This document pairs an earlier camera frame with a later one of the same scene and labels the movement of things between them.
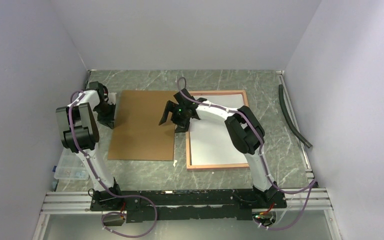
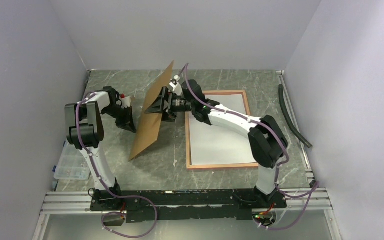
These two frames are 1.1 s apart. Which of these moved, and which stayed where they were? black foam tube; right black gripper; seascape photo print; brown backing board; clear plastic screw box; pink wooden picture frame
Moved: right black gripper; brown backing board
Stayed: clear plastic screw box; pink wooden picture frame; black foam tube; seascape photo print
